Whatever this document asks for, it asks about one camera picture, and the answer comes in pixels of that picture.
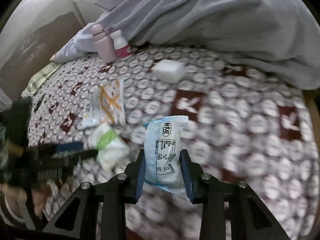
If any small white box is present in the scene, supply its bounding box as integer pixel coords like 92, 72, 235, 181
152, 59, 186, 84

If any lavender duvet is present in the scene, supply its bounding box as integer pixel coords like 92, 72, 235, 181
94, 0, 320, 90

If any striped white cloth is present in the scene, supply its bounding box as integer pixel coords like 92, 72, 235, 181
49, 23, 105, 63

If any white and blue snack packet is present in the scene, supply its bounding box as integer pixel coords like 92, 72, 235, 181
143, 115, 190, 194

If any green plaid sheet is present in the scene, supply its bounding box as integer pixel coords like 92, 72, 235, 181
21, 62, 64, 98

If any green and white wrapper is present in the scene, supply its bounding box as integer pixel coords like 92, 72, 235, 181
89, 124, 130, 170

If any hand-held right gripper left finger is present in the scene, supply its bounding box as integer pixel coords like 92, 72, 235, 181
42, 149, 146, 240

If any printed blanket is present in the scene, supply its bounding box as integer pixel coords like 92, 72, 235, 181
24, 44, 319, 240

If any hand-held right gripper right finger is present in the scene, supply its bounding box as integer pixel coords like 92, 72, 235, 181
179, 149, 292, 240

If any white bottle with pink label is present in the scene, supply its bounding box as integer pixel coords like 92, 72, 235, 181
111, 29, 133, 60

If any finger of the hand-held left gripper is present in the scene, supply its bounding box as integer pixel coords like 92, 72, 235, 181
45, 149, 98, 167
37, 141, 85, 155

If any white and yellow packet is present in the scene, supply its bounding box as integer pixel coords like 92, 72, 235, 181
80, 95, 102, 130

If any orange and white packet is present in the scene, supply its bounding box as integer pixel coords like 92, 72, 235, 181
98, 79, 126, 127

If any person's left hand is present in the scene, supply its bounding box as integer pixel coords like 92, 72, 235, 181
0, 182, 49, 217

